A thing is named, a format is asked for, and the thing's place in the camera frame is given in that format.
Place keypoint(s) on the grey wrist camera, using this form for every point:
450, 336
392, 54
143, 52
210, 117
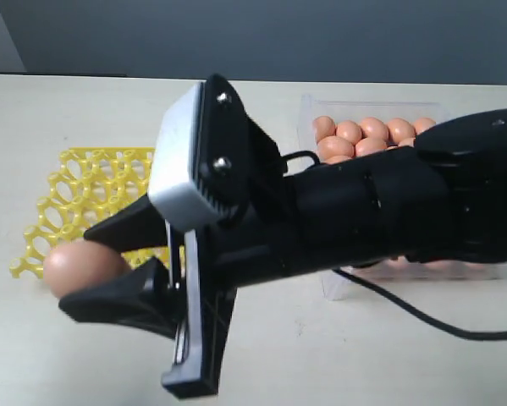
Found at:
212, 160

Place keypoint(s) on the brown egg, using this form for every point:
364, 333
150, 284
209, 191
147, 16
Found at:
323, 127
334, 146
337, 159
400, 129
369, 145
81, 264
374, 128
422, 124
350, 131
407, 142

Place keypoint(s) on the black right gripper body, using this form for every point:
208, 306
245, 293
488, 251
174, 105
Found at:
264, 245

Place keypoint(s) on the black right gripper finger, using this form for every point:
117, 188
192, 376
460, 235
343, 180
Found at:
138, 226
142, 299

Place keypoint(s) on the yellow plastic egg tray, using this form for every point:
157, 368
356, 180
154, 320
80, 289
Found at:
91, 185

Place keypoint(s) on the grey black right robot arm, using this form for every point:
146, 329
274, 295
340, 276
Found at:
445, 198

